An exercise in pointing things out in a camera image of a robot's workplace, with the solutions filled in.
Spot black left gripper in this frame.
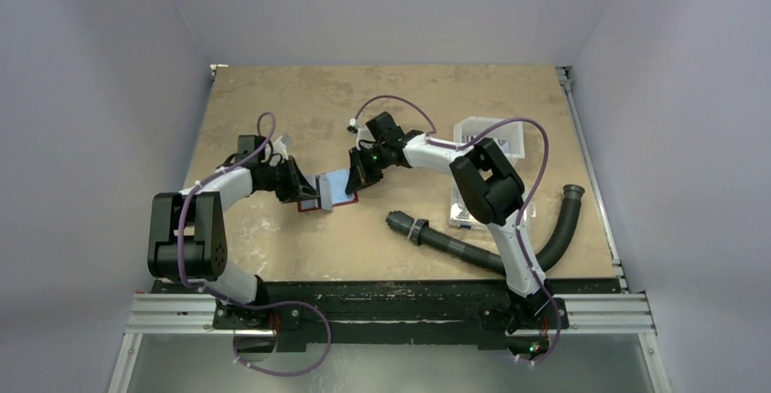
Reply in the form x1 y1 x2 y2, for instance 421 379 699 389
259 156 318 204

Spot red leather card holder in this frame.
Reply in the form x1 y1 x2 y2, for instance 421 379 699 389
297 168 359 213

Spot white card edge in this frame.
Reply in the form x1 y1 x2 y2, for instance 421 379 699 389
315 174 333 211

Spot white plastic tray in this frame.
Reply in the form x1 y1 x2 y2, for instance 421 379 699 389
453 116 526 162

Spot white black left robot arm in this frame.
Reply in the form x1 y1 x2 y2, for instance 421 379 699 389
147 135 319 328

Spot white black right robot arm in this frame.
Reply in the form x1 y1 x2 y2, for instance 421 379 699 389
345 112 559 327

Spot clear plastic screw box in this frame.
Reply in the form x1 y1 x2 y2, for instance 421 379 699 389
447 187 528 232

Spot black corrugated hose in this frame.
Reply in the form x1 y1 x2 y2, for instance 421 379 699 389
385 184 586 277

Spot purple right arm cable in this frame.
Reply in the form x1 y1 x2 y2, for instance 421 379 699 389
347 95 565 368

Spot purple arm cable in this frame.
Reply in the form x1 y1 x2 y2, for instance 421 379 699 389
347 95 565 368
175 112 333 378

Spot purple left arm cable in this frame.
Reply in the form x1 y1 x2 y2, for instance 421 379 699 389
175 112 333 378

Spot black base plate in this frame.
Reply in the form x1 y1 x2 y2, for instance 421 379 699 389
212 281 570 352

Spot aluminium frame rail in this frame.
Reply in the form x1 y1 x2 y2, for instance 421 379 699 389
125 293 655 337

